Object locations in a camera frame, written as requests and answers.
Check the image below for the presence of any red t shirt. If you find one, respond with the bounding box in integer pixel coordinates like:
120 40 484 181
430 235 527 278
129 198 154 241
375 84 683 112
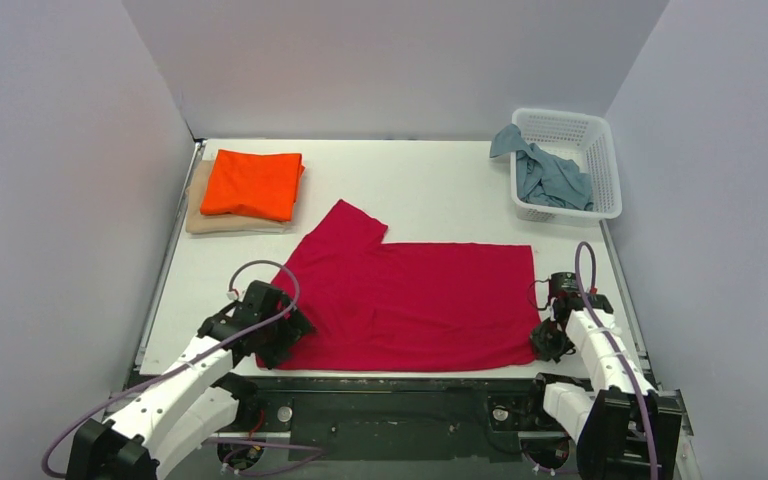
273 201 539 373

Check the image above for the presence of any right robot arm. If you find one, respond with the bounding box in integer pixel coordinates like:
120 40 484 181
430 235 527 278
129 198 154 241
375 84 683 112
525 272 683 479

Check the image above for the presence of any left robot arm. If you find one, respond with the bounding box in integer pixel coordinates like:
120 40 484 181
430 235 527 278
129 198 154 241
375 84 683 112
65 281 315 479

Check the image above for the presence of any folded beige t shirt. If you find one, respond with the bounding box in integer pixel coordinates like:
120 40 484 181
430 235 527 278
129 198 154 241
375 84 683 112
184 161 288 235

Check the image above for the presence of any folded orange t shirt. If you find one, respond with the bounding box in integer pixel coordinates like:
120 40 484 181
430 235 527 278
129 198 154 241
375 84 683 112
200 150 305 223

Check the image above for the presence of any grey-blue t shirt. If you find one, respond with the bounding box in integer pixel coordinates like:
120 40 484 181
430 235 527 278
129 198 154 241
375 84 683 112
489 124 594 211

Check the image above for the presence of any white plastic basket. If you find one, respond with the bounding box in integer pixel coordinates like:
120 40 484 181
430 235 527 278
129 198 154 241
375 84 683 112
509 107 624 223

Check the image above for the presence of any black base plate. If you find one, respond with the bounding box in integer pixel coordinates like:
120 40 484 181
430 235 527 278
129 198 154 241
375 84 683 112
125 375 657 465

